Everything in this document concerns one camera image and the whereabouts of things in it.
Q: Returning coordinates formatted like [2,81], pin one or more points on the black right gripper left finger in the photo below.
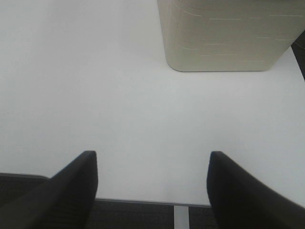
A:
[62,202]

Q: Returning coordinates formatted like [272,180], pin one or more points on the beige bin grey rim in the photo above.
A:
[228,35]

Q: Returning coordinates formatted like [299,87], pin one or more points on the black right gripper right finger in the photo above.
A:
[240,201]

